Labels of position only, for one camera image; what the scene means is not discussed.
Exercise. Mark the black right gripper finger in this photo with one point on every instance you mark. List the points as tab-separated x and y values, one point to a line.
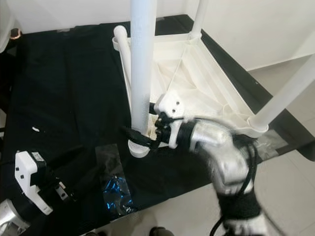
138	136
153	108

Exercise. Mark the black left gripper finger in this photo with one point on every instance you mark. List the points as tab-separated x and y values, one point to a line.
88	181
69	156

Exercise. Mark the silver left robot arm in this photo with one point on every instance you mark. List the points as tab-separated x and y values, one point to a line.
12	223

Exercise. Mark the clear plastic bag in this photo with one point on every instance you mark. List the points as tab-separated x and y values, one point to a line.
270	145
117	187

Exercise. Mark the small white scrap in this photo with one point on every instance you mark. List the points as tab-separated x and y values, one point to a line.
35	129

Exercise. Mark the black left robot foot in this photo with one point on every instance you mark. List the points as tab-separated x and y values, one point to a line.
97	234

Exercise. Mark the white plastic table top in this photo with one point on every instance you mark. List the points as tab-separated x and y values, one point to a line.
206	83

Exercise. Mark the black tablecloth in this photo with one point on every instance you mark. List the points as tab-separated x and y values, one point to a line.
74	83

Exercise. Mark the green lidded clear box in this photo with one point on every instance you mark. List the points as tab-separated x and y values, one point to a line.
5	32

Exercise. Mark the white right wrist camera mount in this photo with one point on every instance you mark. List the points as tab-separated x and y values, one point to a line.
172	103

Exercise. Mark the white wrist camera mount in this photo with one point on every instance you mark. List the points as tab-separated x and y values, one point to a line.
27	172
172	103

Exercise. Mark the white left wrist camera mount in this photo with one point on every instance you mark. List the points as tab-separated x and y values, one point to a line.
27	172

